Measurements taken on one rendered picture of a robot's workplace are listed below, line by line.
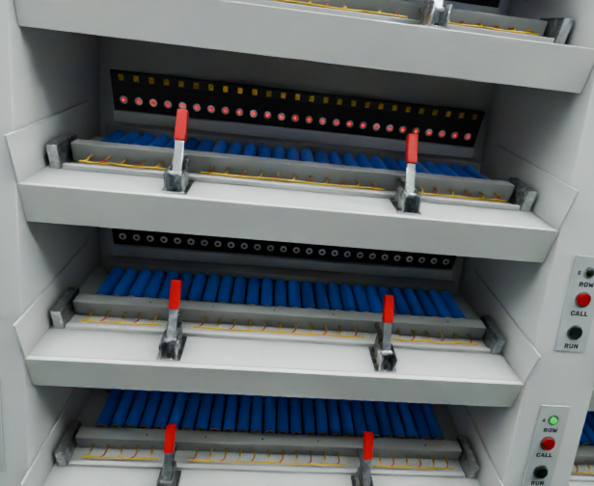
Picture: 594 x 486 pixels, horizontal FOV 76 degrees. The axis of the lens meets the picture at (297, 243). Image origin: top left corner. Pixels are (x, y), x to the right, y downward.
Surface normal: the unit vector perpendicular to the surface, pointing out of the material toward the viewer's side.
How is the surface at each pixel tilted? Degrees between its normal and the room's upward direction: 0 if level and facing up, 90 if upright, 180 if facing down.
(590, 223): 90
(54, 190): 109
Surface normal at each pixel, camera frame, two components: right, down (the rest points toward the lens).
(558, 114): -0.99, -0.08
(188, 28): 0.04, 0.50
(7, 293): 0.07, 0.19
